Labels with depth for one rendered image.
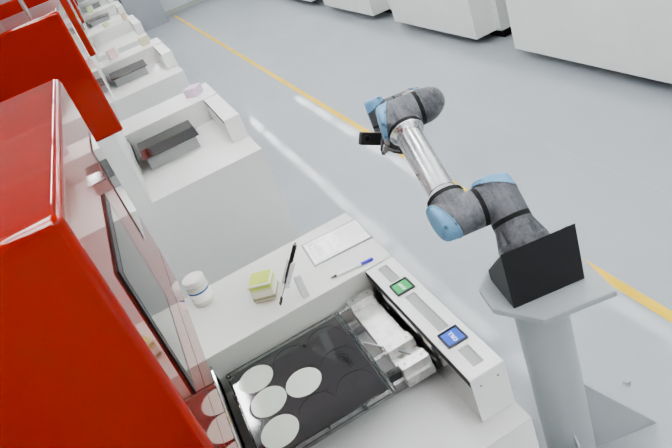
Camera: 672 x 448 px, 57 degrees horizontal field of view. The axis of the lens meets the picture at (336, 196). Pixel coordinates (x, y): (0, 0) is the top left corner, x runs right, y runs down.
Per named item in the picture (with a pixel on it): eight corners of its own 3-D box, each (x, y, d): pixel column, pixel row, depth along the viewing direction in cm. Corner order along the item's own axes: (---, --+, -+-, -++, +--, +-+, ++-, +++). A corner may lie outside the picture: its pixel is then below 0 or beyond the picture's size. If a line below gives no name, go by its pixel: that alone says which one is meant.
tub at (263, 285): (254, 304, 190) (246, 288, 187) (258, 289, 196) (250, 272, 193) (277, 299, 188) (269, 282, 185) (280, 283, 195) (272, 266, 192)
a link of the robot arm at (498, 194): (534, 203, 173) (511, 162, 177) (489, 222, 172) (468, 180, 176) (525, 215, 184) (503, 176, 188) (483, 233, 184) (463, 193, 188)
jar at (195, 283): (196, 311, 197) (183, 288, 193) (192, 300, 203) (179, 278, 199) (217, 300, 199) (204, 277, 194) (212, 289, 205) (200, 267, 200)
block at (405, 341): (391, 360, 164) (387, 352, 162) (385, 353, 167) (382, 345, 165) (416, 344, 166) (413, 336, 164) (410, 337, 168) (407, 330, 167)
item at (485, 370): (483, 422, 146) (470, 382, 139) (379, 305, 193) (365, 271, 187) (515, 401, 148) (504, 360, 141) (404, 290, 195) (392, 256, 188)
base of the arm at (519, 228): (550, 241, 181) (534, 211, 184) (553, 233, 167) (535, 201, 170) (502, 263, 183) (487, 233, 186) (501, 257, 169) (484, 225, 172)
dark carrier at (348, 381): (265, 465, 147) (264, 463, 147) (230, 378, 177) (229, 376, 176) (389, 389, 154) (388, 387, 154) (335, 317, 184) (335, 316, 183)
